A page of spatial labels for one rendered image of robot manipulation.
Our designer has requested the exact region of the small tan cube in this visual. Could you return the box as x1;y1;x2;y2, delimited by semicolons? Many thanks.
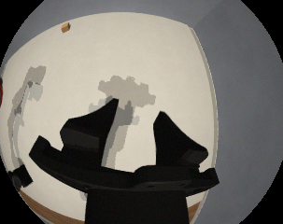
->
62;22;70;33

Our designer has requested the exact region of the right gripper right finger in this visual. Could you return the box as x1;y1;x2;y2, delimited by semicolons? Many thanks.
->
153;111;208;176

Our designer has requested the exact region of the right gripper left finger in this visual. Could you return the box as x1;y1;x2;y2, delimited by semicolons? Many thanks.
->
60;98;119;168

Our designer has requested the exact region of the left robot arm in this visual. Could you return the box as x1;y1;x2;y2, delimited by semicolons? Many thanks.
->
7;164;33;193

